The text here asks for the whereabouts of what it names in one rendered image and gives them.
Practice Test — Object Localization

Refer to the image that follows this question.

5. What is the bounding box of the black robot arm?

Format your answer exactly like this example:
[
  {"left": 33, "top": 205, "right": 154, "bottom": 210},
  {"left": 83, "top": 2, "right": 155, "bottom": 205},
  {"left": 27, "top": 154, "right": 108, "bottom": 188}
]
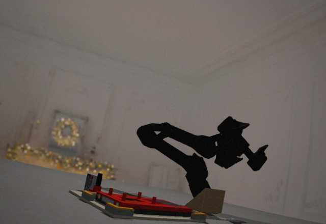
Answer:
[{"left": 137, "top": 122, "right": 243, "bottom": 197}]

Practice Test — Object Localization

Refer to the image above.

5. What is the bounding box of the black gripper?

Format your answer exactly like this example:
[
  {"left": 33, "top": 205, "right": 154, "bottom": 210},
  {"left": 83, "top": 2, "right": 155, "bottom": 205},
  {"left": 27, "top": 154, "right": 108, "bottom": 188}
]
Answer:
[{"left": 218, "top": 117, "right": 268, "bottom": 172}]

